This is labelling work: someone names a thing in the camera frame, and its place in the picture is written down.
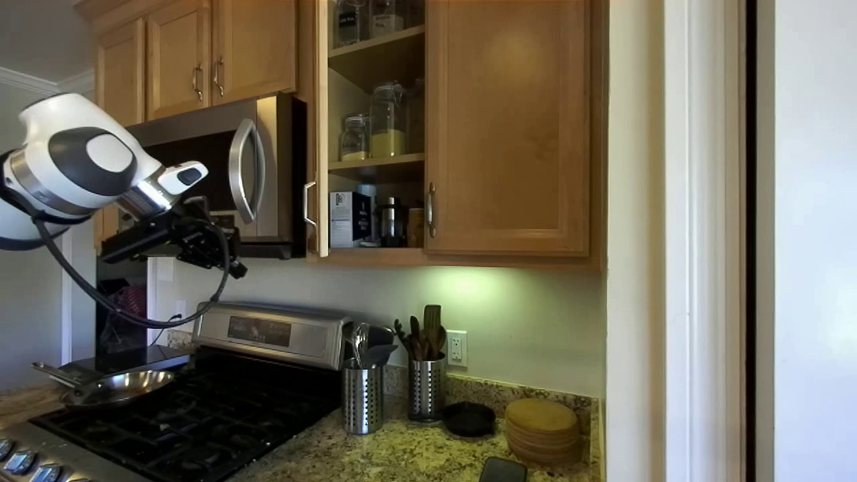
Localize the steel glass pepper grinder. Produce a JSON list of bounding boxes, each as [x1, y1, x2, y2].
[[378, 197, 408, 250]]

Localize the black utensil handle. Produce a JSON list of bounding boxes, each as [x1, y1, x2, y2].
[[390, 315, 422, 365]]

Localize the stainless steel microwave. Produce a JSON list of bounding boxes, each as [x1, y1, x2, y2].
[[125, 91, 311, 264]]

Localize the small black bowl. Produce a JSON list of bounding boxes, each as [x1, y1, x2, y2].
[[442, 400, 499, 440]]

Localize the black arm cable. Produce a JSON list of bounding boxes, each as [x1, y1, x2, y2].
[[30, 211, 240, 332]]

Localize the wooden cutting board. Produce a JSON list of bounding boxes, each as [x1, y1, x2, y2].
[[0, 387, 70, 435]]

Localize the small perforated steel holder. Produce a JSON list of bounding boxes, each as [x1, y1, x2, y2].
[[408, 355, 450, 423]]

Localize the pale spice jar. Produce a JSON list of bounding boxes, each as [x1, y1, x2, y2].
[[367, 0, 404, 41]]

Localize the small wooden cabinet door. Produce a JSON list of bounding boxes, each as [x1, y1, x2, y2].
[[142, 0, 215, 123], [208, 0, 300, 111]]

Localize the black plastic spoon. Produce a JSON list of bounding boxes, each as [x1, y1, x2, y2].
[[361, 324, 402, 371]]

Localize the light wooden cabinet door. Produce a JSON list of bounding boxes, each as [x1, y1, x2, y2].
[[295, 0, 333, 264], [420, 0, 595, 264]]

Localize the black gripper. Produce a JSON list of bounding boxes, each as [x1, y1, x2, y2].
[[172, 202, 252, 281]]

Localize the white door frame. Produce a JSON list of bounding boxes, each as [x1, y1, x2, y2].
[[661, 0, 749, 482]]

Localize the dark spice jar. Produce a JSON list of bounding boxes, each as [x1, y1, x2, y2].
[[330, 0, 369, 52]]

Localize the black plastic turner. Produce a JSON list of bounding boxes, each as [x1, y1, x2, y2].
[[418, 303, 450, 363]]

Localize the steel frying pan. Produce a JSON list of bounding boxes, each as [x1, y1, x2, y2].
[[33, 359, 177, 410]]

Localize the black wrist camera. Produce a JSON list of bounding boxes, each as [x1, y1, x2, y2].
[[100, 211, 199, 264]]

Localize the white carton box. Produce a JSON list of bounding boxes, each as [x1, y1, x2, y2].
[[327, 189, 358, 252]]

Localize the white room door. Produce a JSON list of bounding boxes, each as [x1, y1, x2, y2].
[[772, 0, 857, 482]]

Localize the short jar yellow contents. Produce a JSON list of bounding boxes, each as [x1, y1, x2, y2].
[[334, 111, 373, 166]]

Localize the metal serving spoon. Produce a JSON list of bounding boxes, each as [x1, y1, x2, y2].
[[341, 319, 373, 371]]

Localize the brown spice can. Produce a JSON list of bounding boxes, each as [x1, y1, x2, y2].
[[404, 202, 428, 250]]

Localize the wooden cabinet body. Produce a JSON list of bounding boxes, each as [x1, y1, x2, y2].
[[315, 0, 611, 274]]

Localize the tall jar yellow contents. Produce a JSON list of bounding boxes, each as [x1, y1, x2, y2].
[[367, 82, 409, 163]]

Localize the white wall outlet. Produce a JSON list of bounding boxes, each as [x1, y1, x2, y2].
[[444, 328, 471, 374]]

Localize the large perforated steel utensil holder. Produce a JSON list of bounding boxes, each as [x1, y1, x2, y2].
[[341, 363, 389, 440]]

